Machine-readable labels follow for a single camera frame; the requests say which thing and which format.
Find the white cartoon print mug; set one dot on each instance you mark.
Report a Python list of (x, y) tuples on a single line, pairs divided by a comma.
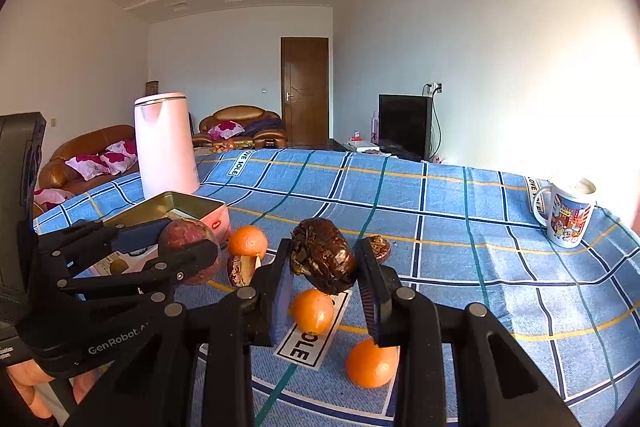
[(570, 214)]

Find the pink electric kettle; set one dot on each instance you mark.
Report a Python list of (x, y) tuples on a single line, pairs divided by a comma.
[(166, 142)]

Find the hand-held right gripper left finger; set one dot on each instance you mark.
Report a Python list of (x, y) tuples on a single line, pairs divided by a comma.
[(281, 292)]

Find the brown leather armchair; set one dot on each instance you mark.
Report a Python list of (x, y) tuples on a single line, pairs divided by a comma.
[(240, 112)]

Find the purple passion fruit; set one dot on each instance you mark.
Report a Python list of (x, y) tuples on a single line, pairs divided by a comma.
[(182, 237)]

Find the white wall socket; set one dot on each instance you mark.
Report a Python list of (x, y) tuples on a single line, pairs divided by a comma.
[(434, 87)]

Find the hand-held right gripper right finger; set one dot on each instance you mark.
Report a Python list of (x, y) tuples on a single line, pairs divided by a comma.
[(369, 302)]

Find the rectangular metal tin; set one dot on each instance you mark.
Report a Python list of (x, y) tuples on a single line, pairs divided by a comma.
[(195, 207)]

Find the orange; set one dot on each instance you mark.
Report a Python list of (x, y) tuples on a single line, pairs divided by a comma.
[(371, 364), (312, 312), (247, 240)]

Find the brown wooden door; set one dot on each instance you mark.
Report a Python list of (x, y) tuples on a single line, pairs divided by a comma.
[(304, 92)]

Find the brown leather sofa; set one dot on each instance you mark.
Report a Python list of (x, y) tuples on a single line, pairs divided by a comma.
[(75, 147)]

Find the pink floral cushion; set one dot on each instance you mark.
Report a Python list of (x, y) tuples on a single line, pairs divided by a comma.
[(89, 166), (224, 129), (52, 198), (120, 152)]

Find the white television cabinet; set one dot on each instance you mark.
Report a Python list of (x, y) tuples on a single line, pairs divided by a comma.
[(362, 147)]

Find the person's left hand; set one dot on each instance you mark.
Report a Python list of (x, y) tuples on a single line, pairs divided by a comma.
[(27, 389)]

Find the blue plaid tablecloth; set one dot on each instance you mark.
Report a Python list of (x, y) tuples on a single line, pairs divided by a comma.
[(450, 227)]

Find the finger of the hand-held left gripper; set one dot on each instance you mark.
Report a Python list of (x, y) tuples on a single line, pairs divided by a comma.
[(192, 257), (142, 234)]

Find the purple blanket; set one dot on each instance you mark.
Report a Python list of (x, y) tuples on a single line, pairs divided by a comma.
[(262, 125)]

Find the black television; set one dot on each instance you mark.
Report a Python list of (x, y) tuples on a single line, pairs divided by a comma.
[(404, 124)]

